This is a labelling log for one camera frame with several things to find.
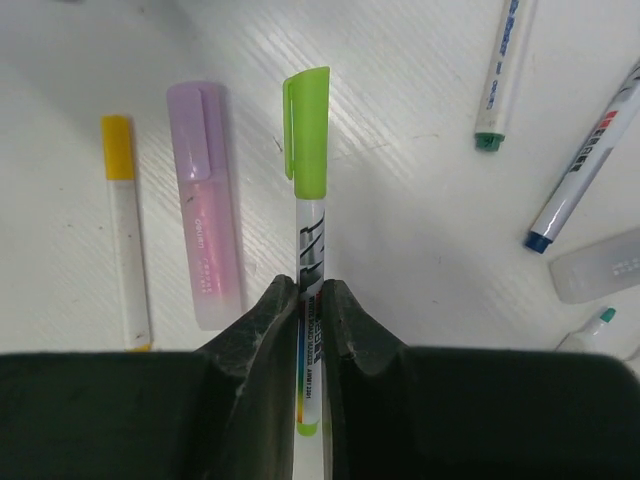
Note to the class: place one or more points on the teal green cap pen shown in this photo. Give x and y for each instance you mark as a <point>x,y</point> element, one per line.
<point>503,75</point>

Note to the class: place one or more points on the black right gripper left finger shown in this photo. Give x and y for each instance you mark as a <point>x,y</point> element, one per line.
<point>222,411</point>

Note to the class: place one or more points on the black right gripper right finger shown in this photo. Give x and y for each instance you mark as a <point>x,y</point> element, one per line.
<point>415,412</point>

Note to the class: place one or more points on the purple highlighter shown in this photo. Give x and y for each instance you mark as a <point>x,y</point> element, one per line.
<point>202,170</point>

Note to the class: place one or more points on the dark blue whiteboard marker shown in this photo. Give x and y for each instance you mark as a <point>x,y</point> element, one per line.
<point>586,164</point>

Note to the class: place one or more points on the orange highlighter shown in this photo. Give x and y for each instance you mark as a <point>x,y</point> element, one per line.
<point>596,271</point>

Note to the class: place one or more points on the yellow cap pen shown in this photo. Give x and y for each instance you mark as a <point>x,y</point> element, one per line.
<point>120,173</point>

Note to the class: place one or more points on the teal cap white pen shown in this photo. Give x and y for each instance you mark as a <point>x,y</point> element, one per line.
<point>607,332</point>

